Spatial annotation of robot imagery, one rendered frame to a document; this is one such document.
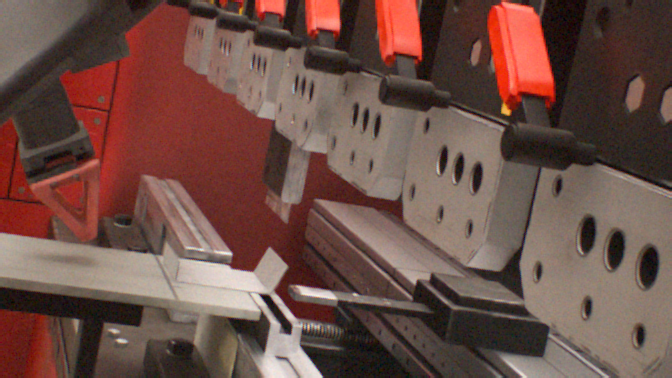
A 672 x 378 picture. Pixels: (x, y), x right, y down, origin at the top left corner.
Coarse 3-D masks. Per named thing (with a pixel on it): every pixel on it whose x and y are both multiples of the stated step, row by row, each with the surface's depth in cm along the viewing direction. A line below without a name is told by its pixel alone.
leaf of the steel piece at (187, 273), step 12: (168, 252) 139; (168, 264) 137; (180, 264) 140; (192, 264) 141; (180, 276) 135; (192, 276) 136; (204, 276) 137; (216, 276) 138; (228, 276) 139; (240, 276) 140; (252, 276) 142; (228, 288) 134; (240, 288) 135; (252, 288) 136; (264, 288) 137
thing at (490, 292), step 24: (288, 288) 140; (312, 288) 140; (432, 288) 144; (456, 288) 140; (480, 288) 143; (504, 288) 146; (384, 312) 139; (408, 312) 140; (432, 312) 141; (456, 312) 137; (480, 312) 138; (504, 312) 139; (528, 312) 140; (456, 336) 137; (480, 336) 138; (504, 336) 139; (528, 336) 139
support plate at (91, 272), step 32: (0, 256) 129; (32, 256) 132; (64, 256) 134; (96, 256) 137; (128, 256) 140; (160, 256) 143; (32, 288) 123; (64, 288) 124; (96, 288) 124; (128, 288) 127; (160, 288) 129; (192, 288) 132; (256, 320) 129
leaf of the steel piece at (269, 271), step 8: (264, 256) 143; (272, 256) 141; (264, 264) 142; (272, 264) 140; (280, 264) 138; (256, 272) 143; (264, 272) 140; (272, 272) 138; (280, 272) 136; (264, 280) 139; (272, 280) 137; (280, 280) 136; (272, 288) 136
